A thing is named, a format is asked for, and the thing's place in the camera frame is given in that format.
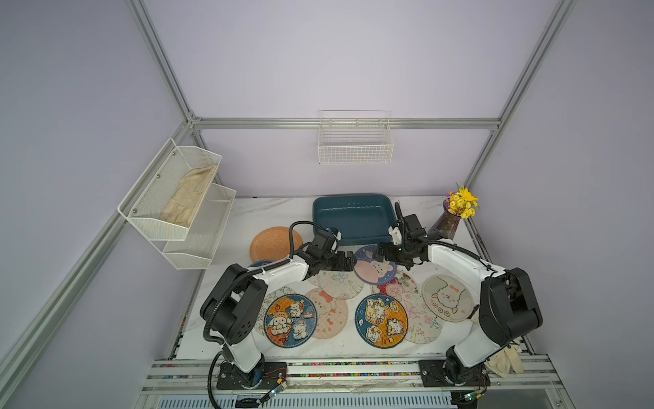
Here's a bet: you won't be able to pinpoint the white butterfly round coaster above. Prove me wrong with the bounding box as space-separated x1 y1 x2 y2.
317 271 364 300

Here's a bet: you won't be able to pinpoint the purple bunny round coaster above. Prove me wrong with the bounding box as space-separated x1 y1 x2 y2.
354 245 397 286

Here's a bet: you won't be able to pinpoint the teal plastic storage box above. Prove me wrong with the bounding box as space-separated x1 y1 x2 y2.
313 194 396 246

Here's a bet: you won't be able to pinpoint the blue yellow cartoon coaster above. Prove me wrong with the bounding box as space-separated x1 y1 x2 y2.
354 294 409 349

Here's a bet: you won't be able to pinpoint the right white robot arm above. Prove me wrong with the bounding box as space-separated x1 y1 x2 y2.
373 203 543 386

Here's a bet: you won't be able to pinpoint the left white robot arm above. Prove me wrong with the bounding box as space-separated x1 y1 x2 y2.
200 221 356 375

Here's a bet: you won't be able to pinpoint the red rose round coaster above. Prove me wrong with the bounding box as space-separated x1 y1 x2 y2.
371 269 419 298

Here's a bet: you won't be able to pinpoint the orange woven round coaster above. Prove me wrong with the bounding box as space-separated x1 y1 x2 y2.
250 227 291 262

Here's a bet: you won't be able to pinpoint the pink bunny bow coaster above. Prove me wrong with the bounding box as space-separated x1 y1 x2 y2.
306 289 348 339

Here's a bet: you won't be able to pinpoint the blue denim bear coaster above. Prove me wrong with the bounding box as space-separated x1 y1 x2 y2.
248 260 274 269

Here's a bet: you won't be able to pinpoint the yellow flower bunch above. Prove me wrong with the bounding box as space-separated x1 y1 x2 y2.
444 184 479 219

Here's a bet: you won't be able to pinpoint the beige puppy round coaster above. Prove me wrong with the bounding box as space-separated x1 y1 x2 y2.
422 275 475 323

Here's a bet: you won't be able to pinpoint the blue orange cartoon coaster left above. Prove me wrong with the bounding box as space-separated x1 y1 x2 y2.
263 294 318 349

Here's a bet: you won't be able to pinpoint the white pink butterfly coaster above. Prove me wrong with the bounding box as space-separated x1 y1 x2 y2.
398 292 445 344

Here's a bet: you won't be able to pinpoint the green white flower bunny coaster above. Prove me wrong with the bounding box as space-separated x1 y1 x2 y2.
255 286 295 336

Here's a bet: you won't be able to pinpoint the beige cloth in shelf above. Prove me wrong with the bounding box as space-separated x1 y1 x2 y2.
160 165 218 228

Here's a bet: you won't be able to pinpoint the white mesh two-tier shelf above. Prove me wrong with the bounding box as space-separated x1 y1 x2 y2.
118 139 236 270

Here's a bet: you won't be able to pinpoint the cream work gloves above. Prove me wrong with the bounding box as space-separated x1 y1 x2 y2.
485 344 525 378

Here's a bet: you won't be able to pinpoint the white wire wall basket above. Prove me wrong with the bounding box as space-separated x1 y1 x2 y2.
318 110 394 165

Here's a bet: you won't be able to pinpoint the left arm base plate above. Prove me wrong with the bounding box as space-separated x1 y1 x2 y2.
214 361 288 391

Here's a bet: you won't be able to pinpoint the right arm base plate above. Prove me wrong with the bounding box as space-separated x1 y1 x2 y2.
418 347 490 387

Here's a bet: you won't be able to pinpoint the aluminium mounting rail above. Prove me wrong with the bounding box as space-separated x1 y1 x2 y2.
141 354 564 395

